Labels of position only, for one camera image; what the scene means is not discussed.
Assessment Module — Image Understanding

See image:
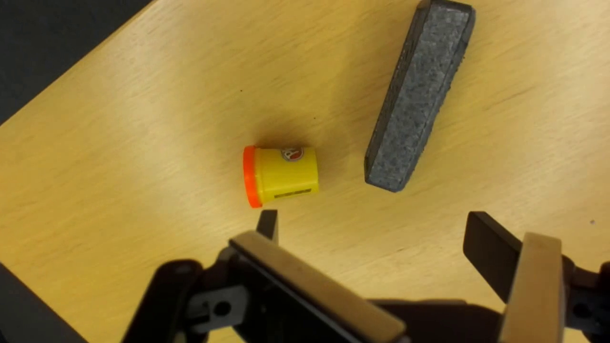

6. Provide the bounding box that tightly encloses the gripper right finger tan pad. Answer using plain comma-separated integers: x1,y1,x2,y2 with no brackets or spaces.
462,210,568,343

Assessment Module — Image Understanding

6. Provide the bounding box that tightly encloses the gripper left finger tan pad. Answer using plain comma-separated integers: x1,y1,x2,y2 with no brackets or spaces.
227,209,408,343

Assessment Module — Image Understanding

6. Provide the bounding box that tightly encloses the yellow container orange lid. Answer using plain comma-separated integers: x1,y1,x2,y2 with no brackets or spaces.
241,144,322,212

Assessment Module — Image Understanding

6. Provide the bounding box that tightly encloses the dark grey eraser block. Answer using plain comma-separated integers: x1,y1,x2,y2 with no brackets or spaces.
363,0,479,195

